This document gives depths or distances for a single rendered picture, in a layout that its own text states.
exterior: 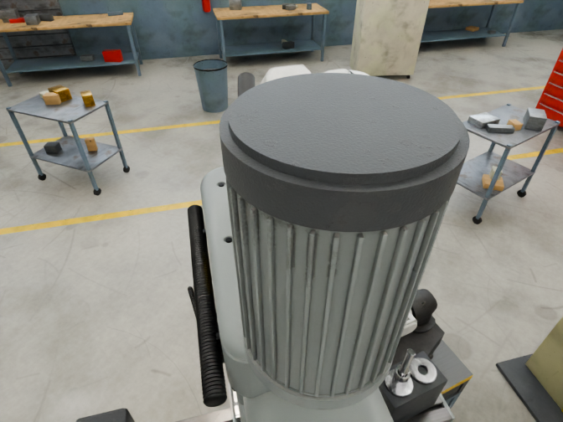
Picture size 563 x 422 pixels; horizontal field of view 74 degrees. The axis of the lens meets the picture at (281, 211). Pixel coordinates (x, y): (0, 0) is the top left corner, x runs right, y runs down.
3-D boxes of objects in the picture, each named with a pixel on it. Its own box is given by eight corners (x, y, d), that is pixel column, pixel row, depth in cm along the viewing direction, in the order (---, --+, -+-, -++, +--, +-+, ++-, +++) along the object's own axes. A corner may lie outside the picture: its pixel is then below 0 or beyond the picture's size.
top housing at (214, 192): (205, 219, 94) (196, 166, 84) (305, 204, 99) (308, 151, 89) (231, 409, 58) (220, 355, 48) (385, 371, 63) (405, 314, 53)
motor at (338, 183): (233, 290, 56) (207, 79, 36) (357, 267, 60) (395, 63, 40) (259, 430, 41) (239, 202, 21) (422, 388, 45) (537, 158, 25)
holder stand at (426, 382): (364, 400, 138) (373, 373, 126) (411, 376, 145) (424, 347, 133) (384, 432, 130) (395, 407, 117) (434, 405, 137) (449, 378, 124)
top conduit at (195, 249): (188, 216, 88) (186, 204, 86) (206, 213, 89) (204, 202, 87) (204, 409, 54) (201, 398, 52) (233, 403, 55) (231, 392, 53)
